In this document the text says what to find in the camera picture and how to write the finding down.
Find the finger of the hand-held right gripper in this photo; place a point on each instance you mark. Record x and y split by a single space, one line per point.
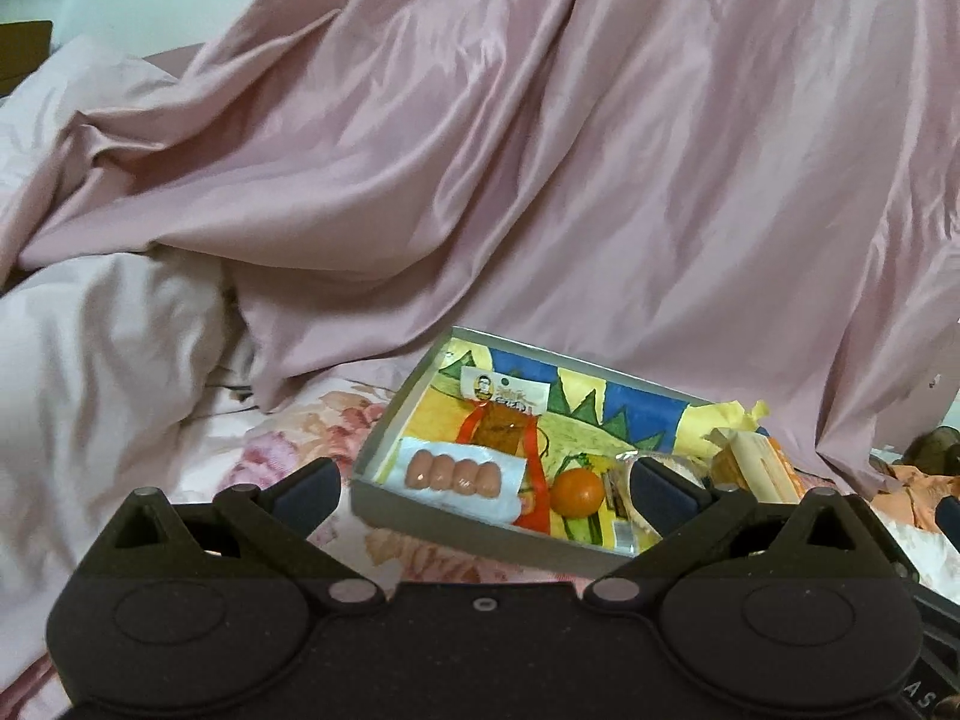
949 516

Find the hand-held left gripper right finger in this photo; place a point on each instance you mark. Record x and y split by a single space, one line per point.
666 496

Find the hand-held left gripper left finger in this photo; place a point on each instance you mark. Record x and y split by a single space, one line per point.
309 496

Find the clear snack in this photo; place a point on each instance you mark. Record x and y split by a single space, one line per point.
622 495

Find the orange tangerine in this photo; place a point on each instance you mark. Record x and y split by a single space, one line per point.
577 493

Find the beige orange snack packet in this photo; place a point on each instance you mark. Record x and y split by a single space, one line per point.
750 465

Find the grey box with colourful lining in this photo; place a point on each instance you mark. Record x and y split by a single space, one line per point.
420 514

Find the sausage packet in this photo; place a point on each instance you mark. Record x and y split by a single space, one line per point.
454 474

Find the brown packet with red ribbons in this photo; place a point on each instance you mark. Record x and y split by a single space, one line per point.
504 424

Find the orange cloth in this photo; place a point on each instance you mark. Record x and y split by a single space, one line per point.
911 499

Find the dark brown object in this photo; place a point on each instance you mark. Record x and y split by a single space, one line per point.
934 450

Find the floral blanket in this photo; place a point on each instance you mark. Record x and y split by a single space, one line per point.
300 427

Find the crumpled yellow paper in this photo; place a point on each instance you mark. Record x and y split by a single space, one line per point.
720 420

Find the white duvet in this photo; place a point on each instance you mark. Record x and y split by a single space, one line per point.
97 360

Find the pink satin sheet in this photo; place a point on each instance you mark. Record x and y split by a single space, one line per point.
562 165

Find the brown wooden board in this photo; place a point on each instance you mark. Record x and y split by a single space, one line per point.
22 56

